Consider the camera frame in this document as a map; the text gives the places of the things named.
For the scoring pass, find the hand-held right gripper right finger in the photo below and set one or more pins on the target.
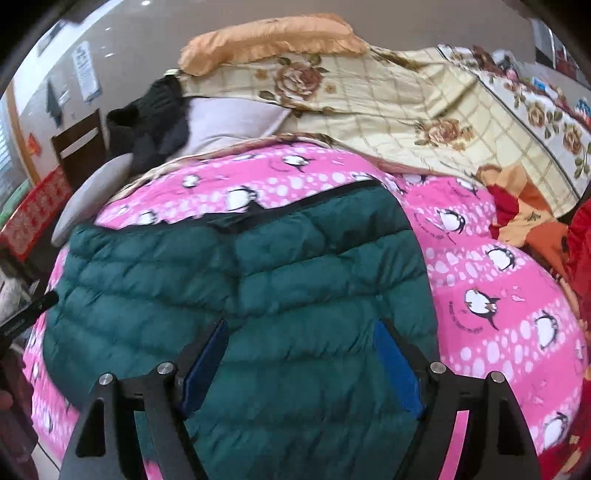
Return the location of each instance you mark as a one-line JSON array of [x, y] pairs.
[[397, 369]]

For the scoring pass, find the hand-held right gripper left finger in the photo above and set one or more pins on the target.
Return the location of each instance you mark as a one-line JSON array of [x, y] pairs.
[[207, 364]]

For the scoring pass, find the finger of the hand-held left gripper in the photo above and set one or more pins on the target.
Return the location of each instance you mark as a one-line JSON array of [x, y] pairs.
[[27, 316]]

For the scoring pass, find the dark green puffer jacket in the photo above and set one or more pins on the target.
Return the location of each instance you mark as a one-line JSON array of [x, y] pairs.
[[277, 277]]

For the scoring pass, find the white bag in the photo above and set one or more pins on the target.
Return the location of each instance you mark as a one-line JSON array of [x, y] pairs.
[[11, 288]]

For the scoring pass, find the dark maroon cloth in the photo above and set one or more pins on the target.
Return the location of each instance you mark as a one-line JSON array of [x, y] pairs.
[[16, 429]]

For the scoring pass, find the grey pillow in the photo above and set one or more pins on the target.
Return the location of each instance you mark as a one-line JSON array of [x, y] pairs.
[[92, 198]]

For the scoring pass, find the pink penguin print blanket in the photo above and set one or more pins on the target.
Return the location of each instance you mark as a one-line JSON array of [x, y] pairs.
[[508, 277]]

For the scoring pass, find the dark wooden chair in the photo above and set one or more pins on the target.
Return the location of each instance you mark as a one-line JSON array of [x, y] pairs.
[[87, 143]]

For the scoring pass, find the red orange cartoon bedsheet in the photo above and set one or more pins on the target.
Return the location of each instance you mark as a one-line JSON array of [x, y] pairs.
[[540, 235]]

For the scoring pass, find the red ruffled cushion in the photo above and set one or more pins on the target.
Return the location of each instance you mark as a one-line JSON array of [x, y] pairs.
[[582, 244]]

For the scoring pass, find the black garment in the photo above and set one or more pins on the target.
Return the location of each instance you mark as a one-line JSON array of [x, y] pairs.
[[152, 120]]

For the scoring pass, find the cream floral quilt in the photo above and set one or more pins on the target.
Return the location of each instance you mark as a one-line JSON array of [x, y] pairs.
[[392, 92]]

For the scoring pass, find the orange ruffled pillow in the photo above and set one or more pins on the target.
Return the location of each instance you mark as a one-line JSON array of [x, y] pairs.
[[258, 41]]

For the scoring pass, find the dark wall hanging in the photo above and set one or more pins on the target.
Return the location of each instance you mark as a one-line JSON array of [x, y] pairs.
[[55, 104]]

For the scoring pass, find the white wall poster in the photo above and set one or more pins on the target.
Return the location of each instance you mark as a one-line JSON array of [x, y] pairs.
[[85, 69]]

